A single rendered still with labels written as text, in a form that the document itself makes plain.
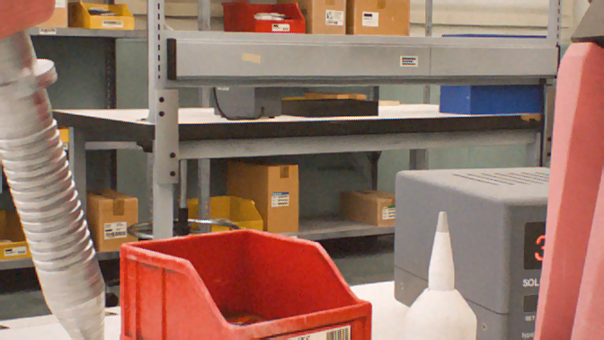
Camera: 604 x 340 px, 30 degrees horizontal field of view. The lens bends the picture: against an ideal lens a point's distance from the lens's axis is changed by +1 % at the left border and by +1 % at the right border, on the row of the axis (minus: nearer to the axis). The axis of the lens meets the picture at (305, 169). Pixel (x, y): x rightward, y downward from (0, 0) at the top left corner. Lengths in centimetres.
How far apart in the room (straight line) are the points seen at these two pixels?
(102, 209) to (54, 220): 432
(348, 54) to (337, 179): 261
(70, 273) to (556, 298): 11
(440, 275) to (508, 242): 11
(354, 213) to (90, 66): 144
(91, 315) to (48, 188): 3
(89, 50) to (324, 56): 213
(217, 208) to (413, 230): 437
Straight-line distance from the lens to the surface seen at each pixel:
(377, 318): 74
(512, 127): 344
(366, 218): 529
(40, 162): 20
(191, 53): 279
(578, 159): 25
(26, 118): 20
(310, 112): 311
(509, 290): 63
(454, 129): 332
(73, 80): 493
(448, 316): 52
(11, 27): 19
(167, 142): 279
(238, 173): 509
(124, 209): 455
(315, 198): 554
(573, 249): 25
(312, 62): 296
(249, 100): 299
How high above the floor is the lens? 92
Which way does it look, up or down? 6 degrees down
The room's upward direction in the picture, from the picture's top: 1 degrees clockwise
